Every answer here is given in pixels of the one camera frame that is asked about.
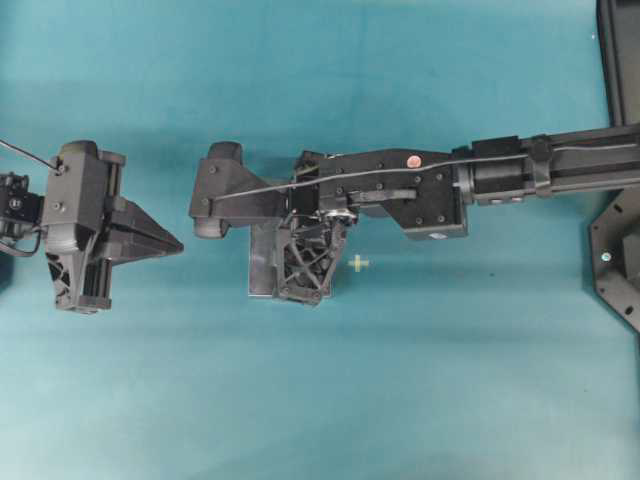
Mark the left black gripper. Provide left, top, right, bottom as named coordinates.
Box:
left=45, top=149, right=183, bottom=314

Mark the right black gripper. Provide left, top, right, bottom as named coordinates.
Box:
left=272, top=149, right=361, bottom=307

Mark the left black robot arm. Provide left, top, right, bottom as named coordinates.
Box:
left=1, top=142, right=184, bottom=314

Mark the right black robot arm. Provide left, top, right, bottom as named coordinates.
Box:
left=273, top=125, right=639, bottom=305

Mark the grey metal base block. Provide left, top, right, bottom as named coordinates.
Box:
left=247, top=219, right=335, bottom=300

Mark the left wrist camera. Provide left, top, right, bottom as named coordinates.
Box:
left=42, top=140, right=108, bottom=255

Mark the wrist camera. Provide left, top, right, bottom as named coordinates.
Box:
left=42, top=140, right=108, bottom=255
left=189, top=141, right=287, bottom=239

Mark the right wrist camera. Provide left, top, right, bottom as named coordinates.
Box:
left=189, top=141, right=287, bottom=239

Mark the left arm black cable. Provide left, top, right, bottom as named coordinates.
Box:
left=0, top=140, right=64, bottom=174

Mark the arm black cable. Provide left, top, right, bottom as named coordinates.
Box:
left=202, top=144, right=640, bottom=206
left=0, top=140, right=64, bottom=174

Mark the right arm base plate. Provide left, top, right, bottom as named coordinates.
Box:
left=589, top=1, right=639, bottom=331

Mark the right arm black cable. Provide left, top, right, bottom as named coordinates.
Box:
left=202, top=144, right=640, bottom=206

